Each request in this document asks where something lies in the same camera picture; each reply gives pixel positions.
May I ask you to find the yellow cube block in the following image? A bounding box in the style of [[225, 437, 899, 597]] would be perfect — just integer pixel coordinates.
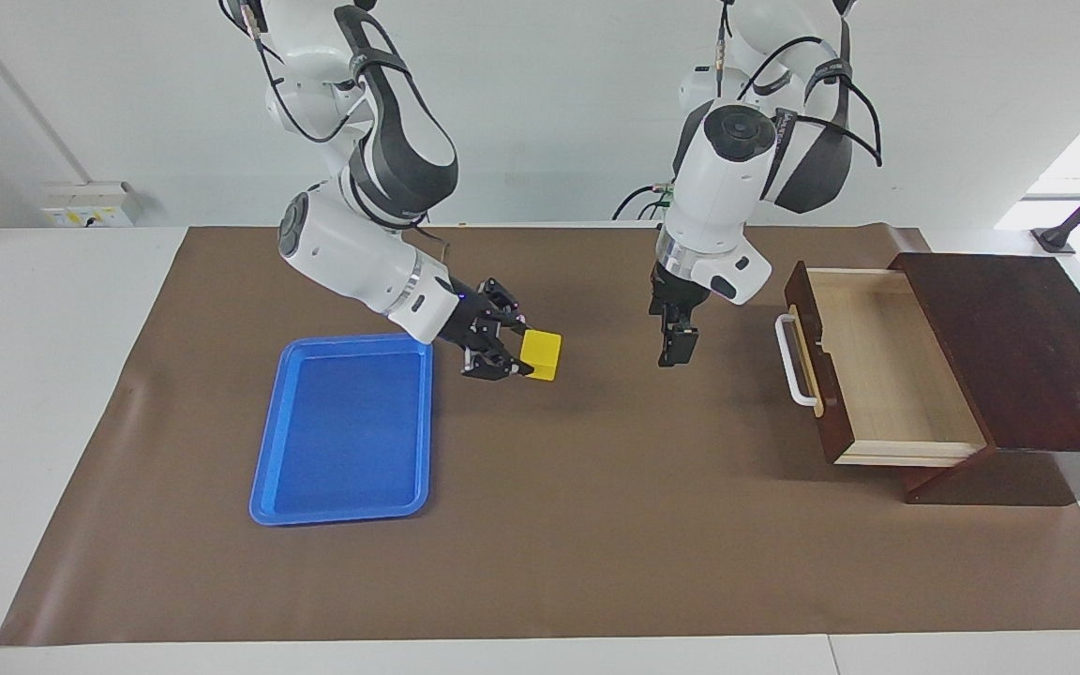
[[518, 328, 563, 383]]

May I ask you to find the white wall socket box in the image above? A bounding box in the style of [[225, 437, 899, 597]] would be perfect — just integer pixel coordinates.
[[41, 181, 140, 228]]

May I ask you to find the dark wooden drawer cabinet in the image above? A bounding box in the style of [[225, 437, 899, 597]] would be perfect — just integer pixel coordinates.
[[887, 251, 1080, 507]]

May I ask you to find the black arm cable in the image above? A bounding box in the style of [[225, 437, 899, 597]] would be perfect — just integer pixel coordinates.
[[714, 0, 884, 172], [219, 0, 453, 275]]

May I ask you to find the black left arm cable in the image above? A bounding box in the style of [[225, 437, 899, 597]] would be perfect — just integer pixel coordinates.
[[714, 0, 884, 172]]

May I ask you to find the wooden drawer with white handle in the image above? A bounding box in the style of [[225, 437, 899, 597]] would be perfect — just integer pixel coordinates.
[[773, 261, 989, 468]]

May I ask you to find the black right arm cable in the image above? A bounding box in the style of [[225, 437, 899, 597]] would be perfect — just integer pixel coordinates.
[[219, 0, 453, 275]]

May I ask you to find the black base cable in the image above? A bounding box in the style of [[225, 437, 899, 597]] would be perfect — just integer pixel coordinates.
[[611, 181, 678, 222]]

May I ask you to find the brown paper table mat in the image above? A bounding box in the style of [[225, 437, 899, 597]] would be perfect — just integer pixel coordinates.
[[0, 225, 1080, 648]]

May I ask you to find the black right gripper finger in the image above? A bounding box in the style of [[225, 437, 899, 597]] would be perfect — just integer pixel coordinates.
[[461, 328, 537, 382], [476, 277, 533, 331]]

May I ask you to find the blue plastic tray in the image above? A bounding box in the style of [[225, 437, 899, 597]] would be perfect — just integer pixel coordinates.
[[248, 333, 435, 527]]

